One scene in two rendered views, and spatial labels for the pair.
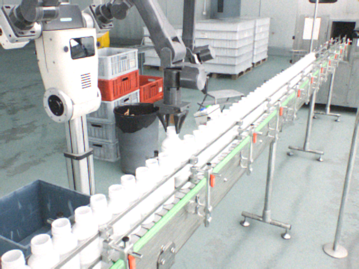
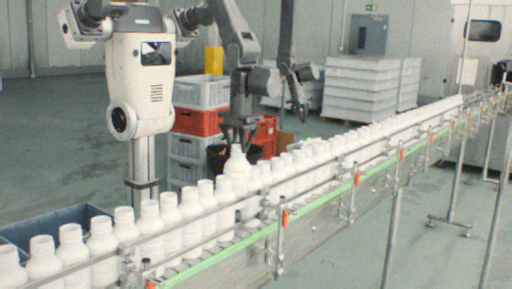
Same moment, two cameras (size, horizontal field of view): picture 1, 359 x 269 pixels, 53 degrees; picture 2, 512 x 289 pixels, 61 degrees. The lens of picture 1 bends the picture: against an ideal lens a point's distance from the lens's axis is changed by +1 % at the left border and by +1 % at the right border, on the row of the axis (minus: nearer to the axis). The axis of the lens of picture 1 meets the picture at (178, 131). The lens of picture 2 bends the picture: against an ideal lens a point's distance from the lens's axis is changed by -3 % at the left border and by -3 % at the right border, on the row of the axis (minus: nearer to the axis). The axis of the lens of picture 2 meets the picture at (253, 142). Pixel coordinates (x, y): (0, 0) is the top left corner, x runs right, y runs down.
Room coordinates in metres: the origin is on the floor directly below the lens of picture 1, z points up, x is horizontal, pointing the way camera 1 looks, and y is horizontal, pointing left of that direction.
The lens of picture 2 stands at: (-0.03, -0.15, 1.52)
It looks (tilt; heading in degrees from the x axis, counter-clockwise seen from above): 14 degrees down; 7
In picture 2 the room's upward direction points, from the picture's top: 3 degrees clockwise
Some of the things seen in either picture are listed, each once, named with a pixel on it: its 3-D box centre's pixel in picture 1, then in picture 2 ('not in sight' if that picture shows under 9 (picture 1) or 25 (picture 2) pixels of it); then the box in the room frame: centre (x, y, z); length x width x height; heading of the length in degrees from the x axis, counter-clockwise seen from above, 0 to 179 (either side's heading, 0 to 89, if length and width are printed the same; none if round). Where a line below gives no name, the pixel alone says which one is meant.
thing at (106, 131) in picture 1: (111, 122); (205, 165); (3.77, 0.74, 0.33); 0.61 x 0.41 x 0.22; 157
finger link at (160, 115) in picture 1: (170, 118); (237, 133); (1.07, 0.02, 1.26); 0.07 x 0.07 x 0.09; 61
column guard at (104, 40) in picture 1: (101, 36); (213, 69); (11.26, 2.34, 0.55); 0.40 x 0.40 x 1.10; 61
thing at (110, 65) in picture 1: (107, 62); (207, 90); (3.77, 0.74, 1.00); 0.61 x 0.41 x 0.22; 158
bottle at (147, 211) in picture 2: (118, 215); (150, 239); (0.81, 0.16, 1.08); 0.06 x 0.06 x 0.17
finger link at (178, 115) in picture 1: (174, 119); (240, 134); (1.06, 0.01, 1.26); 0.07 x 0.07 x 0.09; 61
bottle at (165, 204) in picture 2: (129, 204); (168, 230); (0.86, 0.14, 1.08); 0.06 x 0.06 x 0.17
